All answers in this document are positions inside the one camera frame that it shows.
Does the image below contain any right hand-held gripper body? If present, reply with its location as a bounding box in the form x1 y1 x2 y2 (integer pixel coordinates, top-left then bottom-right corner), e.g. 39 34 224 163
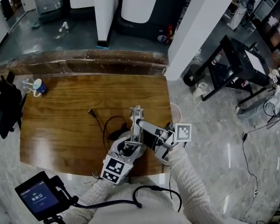
154 122 192 165

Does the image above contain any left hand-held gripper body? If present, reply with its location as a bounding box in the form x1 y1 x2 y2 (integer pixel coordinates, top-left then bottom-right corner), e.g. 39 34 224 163
101 148 134 186

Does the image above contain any pink plastic basket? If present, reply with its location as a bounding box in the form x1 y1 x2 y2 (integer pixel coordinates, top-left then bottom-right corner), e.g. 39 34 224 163
170 102 183 124

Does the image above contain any black office chair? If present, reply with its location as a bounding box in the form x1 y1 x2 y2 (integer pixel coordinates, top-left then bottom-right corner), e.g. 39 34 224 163
0 52 28 140

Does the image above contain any white plastic jug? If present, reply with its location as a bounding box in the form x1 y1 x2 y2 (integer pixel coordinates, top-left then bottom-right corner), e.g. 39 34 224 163
192 81 208 98

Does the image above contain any black mount bracket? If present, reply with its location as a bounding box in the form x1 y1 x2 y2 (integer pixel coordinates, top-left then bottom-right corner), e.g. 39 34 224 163
43 175 80 224

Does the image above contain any red fire extinguisher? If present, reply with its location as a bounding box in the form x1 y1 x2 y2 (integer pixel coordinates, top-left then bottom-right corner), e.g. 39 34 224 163
165 23 176 44

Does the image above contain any black metal table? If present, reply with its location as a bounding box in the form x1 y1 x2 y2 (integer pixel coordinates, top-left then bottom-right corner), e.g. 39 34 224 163
200 34 278 105

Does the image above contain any black floor cable with adapter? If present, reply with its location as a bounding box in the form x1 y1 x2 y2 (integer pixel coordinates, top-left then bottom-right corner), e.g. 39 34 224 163
241 124 259 222

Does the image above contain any silver desk lamp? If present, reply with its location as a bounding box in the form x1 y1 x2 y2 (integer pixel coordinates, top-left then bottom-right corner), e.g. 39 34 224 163
113 105 147 160

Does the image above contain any blue mug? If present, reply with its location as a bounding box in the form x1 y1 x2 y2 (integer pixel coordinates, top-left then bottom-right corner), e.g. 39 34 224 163
32 78 48 98

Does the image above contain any black power cord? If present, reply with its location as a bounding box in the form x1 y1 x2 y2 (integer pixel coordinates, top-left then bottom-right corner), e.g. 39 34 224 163
86 108 131 153

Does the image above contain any thin black hanging wire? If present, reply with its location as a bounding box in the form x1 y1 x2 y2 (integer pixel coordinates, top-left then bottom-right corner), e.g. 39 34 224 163
168 169 173 200

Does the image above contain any person's left forearm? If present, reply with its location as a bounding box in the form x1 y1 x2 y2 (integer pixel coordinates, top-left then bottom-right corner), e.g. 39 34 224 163
79 177 117 208

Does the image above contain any black chest cable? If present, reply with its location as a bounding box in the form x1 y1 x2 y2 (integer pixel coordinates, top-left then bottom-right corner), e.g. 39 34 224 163
132 184 183 214

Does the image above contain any black waste bin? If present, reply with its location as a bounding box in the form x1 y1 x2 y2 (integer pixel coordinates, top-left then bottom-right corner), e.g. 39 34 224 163
182 63 206 88

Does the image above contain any clear glass cup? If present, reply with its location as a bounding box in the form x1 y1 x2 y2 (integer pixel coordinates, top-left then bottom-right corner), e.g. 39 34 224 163
21 77 36 94

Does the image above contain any long worn wooden bench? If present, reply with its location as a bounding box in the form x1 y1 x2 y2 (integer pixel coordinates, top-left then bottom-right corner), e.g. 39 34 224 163
0 49 170 77

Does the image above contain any black timer display screen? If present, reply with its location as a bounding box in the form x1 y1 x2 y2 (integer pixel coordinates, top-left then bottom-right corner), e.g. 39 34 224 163
14 170 61 222

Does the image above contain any white and black robot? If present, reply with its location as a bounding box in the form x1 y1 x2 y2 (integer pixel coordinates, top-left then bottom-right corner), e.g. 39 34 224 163
115 0 194 41

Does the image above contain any thin dark strap loop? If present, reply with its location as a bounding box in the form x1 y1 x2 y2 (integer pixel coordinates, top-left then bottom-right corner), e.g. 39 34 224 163
91 170 103 186

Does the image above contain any plastic-wrapped grey robot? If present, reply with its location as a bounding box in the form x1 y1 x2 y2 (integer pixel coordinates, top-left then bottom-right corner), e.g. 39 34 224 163
33 0 71 22

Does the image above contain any person's right forearm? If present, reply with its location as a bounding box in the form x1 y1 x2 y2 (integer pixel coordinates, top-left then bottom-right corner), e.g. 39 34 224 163
167 145 225 224

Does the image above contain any white flat board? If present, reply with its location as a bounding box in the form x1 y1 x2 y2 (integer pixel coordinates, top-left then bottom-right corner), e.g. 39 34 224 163
244 49 268 76

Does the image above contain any person's torso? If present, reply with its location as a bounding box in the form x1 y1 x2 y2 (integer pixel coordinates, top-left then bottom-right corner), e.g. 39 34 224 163
62 178 224 224

